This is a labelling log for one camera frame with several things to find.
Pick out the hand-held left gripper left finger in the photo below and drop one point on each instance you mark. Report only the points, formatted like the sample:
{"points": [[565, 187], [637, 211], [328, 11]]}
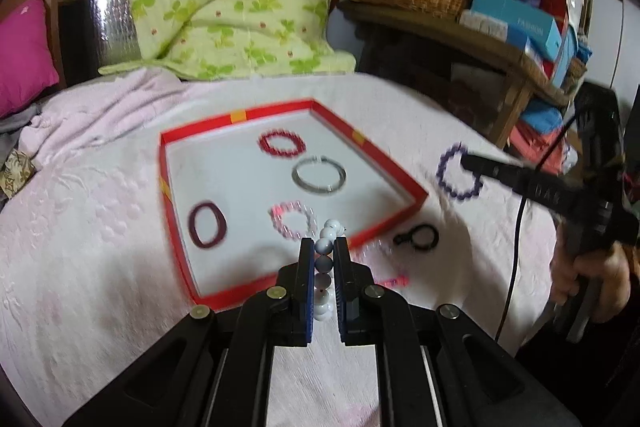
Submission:
{"points": [[306, 287]]}

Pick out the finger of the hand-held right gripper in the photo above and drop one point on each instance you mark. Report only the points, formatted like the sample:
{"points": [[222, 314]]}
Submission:
{"points": [[500, 172]]}

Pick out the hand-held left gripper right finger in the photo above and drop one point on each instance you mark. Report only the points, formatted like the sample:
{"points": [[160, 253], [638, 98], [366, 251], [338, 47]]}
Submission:
{"points": [[341, 287]]}

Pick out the silver bangle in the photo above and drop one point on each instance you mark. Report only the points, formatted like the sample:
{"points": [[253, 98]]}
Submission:
{"points": [[317, 189]]}

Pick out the red shallow tray box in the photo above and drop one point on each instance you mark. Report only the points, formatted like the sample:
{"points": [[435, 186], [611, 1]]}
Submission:
{"points": [[235, 187]]}

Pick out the person's right hand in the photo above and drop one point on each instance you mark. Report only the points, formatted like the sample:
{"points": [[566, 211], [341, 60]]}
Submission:
{"points": [[600, 282]]}

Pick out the coral folded towel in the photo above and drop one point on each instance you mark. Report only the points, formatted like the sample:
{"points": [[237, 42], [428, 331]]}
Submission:
{"points": [[540, 142]]}

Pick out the blue folded towel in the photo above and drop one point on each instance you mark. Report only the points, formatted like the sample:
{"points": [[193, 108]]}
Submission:
{"points": [[542, 114]]}

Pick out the white patterned box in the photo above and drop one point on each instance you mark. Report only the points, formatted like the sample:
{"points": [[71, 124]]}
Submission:
{"points": [[482, 24]]}

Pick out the wooden bench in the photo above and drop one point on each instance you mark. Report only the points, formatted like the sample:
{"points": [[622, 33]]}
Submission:
{"points": [[450, 32]]}

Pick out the blue shoe box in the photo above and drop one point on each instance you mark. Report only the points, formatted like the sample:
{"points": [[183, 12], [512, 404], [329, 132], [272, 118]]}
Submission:
{"points": [[520, 22]]}

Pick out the beige patterned cloth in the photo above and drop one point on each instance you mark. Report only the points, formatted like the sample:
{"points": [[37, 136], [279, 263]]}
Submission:
{"points": [[17, 169]]}

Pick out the grey bed sheet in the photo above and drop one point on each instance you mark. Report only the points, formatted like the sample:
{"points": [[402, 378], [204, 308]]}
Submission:
{"points": [[15, 127]]}

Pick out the magenta pillow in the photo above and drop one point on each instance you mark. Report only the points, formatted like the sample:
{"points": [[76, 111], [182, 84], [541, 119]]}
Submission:
{"points": [[25, 57]]}

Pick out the wooden bed frame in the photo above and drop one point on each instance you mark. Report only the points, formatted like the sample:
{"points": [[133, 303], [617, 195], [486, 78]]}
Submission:
{"points": [[55, 22]]}

